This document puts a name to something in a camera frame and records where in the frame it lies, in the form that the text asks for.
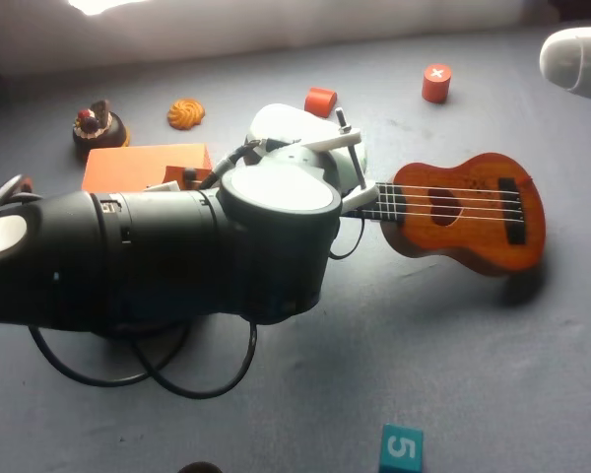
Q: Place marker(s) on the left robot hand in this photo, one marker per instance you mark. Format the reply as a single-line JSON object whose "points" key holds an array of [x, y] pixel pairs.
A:
{"points": [[285, 123]]}

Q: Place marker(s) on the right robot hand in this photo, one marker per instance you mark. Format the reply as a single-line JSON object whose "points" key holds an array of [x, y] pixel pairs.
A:
{"points": [[581, 59]]}

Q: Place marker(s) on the small wooden ukulele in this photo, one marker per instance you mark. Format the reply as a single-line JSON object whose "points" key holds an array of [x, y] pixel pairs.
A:
{"points": [[473, 241]]}

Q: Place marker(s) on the orange half-cylinder block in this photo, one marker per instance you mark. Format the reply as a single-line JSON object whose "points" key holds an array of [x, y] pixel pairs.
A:
{"points": [[319, 101]]}

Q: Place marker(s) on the white backdrop cloth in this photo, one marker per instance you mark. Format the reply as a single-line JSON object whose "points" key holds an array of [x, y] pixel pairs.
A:
{"points": [[276, 24]]}

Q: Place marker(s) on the toy swirl cookie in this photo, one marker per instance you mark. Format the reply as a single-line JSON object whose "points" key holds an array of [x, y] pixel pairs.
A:
{"points": [[185, 114]]}

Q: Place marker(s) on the orange cylinder block white cross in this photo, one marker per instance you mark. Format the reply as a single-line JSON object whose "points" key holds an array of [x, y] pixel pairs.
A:
{"points": [[436, 86]]}

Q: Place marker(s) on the orange cube box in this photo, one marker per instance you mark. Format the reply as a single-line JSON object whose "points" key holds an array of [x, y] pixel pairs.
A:
{"points": [[128, 167]]}

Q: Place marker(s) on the toy chocolate cake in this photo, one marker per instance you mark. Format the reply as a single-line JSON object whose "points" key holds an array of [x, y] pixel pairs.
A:
{"points": [[96, 133]]}

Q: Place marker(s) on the grey table cloth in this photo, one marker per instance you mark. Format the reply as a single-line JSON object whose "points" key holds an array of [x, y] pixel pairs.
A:
{"points": [[423, 345]]}

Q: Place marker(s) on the teal number block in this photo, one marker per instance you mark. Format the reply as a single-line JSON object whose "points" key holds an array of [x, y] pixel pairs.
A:
{"points": [[400, 451]]}

